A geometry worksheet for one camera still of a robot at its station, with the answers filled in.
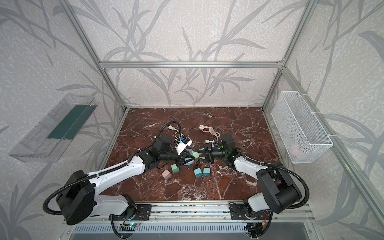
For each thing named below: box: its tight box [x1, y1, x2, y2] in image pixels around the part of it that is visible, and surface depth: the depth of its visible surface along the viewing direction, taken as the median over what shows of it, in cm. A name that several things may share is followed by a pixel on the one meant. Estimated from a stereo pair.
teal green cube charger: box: [203, 167, 211, 177], surface depth 87 cm
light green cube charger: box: [190, 151, 200, 159], surface depth 77 cm
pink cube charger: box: [161, 169, 172, 181], surface depth 86 cm
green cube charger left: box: [171, 163, 180, 174], surface depth 88 cm
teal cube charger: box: [193, 167, 203, 177], surface depth 87 cm
